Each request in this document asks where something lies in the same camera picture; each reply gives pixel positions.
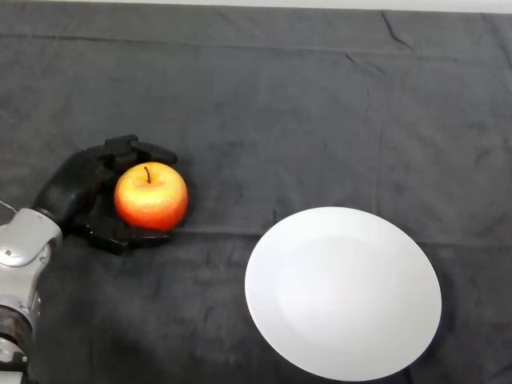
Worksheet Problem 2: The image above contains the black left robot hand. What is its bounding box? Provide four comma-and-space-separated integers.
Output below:
30, 134, 179, 257

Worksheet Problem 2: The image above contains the red yellow apple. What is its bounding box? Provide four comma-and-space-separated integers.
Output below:
113, 162, 190, 231

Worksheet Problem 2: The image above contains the white round plate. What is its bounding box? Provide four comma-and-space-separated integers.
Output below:
244, 206, 443, 382

